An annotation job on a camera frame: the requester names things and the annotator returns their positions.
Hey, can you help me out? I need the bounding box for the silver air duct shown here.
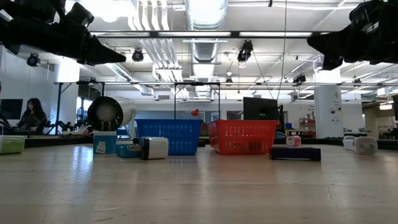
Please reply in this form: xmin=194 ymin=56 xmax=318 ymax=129
xmin=185 ymin=0 xmax=228 ymax=99

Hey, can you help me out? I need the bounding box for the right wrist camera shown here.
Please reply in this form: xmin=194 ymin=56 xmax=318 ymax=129
xmin=348 ymin=1 xmax=382 ymax=32

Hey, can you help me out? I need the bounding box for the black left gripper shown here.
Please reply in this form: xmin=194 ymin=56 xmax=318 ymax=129
xmin=34 ymin=23 xmax=127 ymax=67

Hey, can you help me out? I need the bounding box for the white pillar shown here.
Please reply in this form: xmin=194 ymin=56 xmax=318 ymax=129
xmin=313 ymin=85 xmax=343 ymax=139

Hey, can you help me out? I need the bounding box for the red plastic basket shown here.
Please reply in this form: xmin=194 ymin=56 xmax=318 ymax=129
xmin=207 ymin=119 xmax=279 ymax=156

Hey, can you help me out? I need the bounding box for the dark purple box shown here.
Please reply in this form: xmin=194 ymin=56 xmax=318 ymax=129
xmin=269 ymin=146 xmax=322 ymax=162

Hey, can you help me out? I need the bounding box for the white cup far right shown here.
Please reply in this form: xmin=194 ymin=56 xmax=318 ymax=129
xmin=342 ymin=135 xmax=357 ymax=152

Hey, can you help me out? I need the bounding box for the black aluminium rig frame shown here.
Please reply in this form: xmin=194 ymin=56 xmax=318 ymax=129
xmin=24 ymin=138 xmax=398 ymax=147

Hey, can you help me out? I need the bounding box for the black background rig frame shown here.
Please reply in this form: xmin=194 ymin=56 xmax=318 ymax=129
xmin=53 ymin=80 xmax=222 ymax=135

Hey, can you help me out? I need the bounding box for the black overhead camera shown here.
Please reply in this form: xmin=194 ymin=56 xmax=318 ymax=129
xmin=236 ymin=39 xmax=254 ymax=68

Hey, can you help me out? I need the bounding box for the white cube with dotted face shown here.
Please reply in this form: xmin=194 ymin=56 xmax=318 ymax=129
xmin=353 ymin=136 xmax=379 ymax=156

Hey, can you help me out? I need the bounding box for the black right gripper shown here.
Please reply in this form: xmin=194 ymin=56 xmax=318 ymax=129
xmin=307 ymin=18 xmax=398 ymax=71

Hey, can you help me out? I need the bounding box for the black wall monitor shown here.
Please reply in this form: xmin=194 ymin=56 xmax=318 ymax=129
xmin=0 ymin=98 xmax=24 ymax=121

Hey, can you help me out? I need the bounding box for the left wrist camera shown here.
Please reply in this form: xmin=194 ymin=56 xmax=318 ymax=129
xmin=65 ymin=2 xmax=95 ymax=28

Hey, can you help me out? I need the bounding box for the green charger cube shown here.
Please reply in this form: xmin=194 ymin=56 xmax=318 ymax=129
xmin=0 ymin=135 xmax=25 ymax=155

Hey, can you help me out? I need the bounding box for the pink and white tape roll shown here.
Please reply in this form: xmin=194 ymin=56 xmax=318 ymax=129
xmin=285 ymin=135 xmax=302 ymax=147

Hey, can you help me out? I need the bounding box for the blue plastic basket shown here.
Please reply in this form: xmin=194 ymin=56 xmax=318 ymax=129
xmin=134 ymin=118 xmax=203 ymax=156

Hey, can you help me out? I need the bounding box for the white cylindrical projector on stand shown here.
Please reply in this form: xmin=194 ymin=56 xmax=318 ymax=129
xmin=86 ymin=96 xmax=138 ymax=139

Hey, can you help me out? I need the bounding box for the teal flat box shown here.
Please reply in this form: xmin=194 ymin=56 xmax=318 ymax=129
xmin=114 ymin=143 xmax=141 ymax=159

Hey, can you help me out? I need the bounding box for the black ceiling spotlight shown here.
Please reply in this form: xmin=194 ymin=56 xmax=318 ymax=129
xmin=131 ymin=47 xmax=145 ymax=63
xmin=292 ymin=73 xmax=308 ymax=85
xmin=25 ymin=52 xmax=41 ymax=68

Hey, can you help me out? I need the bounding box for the white shelf with items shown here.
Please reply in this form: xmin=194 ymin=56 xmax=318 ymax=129
xmin=298 ymin=117 xmax=315 ymax=138

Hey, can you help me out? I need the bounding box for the person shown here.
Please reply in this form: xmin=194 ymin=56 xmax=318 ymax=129
xmin=16 ymin=97 xmax=48 ymax=135

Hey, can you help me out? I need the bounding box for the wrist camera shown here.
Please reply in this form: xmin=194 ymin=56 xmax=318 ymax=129
xmin=65 ymin=2 xmax=95 ymax=28
xmin=348 ymin=1 xmax=382 ymax=32

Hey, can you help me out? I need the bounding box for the white wall charger cube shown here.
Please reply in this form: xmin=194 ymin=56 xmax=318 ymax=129
xmin=129 ymin=136 xmax=170 ymax=161

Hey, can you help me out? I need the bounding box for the blue white carton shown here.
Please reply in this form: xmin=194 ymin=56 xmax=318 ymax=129
xmin=93 ymin=122 xmax=118 ymax=155

